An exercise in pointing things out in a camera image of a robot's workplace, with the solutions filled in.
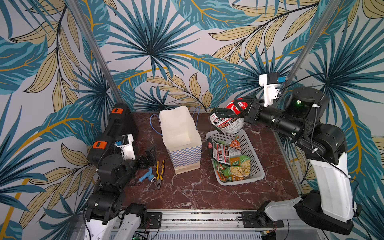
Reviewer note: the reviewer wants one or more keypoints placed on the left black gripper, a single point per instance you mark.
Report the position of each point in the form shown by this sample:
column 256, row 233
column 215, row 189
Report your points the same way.
column 152, row 158

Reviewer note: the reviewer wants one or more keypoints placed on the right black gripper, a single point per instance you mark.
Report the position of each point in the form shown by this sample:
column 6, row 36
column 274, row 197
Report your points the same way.
column 252, row 111

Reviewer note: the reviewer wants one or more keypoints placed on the dark green red packet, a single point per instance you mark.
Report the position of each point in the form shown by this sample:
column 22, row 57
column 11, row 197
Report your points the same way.
column 227, row 120

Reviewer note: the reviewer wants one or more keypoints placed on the blue checkered paper bag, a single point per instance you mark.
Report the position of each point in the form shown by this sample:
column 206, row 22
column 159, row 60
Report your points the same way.
column 181, row 138

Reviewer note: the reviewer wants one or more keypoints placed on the dark packet with label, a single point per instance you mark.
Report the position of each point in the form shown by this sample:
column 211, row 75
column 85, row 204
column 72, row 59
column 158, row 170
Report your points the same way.
column 222, row 153

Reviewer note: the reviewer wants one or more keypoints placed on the green yellow snack packet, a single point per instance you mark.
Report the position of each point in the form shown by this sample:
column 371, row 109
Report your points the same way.
column 239, row 169

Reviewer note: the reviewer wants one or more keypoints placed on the white plastic basket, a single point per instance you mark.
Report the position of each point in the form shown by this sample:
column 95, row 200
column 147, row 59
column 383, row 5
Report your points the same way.
column 257, row 173

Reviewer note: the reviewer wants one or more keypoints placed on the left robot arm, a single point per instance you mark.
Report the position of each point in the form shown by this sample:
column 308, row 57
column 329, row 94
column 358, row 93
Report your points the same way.
column 104, row 204

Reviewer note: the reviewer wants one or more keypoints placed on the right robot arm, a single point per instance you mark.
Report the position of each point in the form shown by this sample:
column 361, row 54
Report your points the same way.
column 332, row 206

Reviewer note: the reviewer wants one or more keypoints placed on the blue glue gun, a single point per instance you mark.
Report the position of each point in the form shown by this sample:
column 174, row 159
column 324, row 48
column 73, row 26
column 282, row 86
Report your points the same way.
column 148, row 175

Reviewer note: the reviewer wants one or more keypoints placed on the yellow black pliers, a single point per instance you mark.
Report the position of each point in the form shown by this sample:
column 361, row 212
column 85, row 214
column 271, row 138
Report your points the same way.
column 160, row 168

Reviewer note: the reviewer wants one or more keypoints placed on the black tool case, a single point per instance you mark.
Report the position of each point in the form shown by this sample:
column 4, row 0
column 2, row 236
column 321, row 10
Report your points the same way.
column 120, row 122

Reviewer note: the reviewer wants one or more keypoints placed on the green orange packet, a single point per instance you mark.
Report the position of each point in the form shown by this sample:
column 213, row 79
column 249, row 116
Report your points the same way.
column 220, row 171

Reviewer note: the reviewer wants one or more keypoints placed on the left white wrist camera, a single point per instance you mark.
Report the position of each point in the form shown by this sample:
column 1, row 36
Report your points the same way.
column 125, row 143

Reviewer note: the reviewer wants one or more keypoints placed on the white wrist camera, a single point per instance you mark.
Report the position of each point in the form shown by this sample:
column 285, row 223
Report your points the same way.
column 271, row 83
column 125, row 143

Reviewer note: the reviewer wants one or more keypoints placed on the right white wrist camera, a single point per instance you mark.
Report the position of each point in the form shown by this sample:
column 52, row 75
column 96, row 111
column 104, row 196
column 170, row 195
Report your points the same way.
column 271, row 83

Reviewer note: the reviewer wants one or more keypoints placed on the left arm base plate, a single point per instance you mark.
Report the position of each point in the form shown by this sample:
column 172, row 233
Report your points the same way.
column 153, row 220

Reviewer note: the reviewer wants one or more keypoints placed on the aluminium rail frame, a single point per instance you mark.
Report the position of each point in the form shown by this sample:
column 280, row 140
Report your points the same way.
column 208, row 225

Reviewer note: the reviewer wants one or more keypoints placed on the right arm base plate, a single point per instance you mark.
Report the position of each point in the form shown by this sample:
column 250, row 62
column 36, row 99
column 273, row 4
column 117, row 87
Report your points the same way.
column 259, row 220

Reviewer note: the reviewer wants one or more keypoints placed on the right metal corner post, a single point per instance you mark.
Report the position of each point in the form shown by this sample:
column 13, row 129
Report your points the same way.
column 328, row 19

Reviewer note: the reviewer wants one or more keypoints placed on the metal corner post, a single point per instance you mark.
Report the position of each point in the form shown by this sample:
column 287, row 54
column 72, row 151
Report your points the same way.
column 90, row 38
column 328, row 19

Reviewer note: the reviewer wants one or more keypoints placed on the left metal corner post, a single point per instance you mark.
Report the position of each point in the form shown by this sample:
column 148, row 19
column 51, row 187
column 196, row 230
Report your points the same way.
column 90, row 38

